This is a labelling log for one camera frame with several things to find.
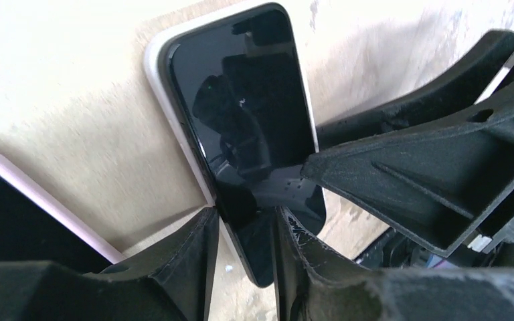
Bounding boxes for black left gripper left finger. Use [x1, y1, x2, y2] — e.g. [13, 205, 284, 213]
[0, 207, 220, 320]

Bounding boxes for beige phone case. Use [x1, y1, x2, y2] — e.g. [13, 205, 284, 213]
[143, 0, 325, 284]

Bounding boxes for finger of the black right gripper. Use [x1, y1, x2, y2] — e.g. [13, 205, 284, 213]
[302, 81, 514, 255]
[317, 29, 514, 150]

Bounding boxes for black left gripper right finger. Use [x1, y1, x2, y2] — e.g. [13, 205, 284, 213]
[272, 207, 514, 320]

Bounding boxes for green phone black screen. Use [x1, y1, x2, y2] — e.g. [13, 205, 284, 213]
[0, 178, 111, 273]

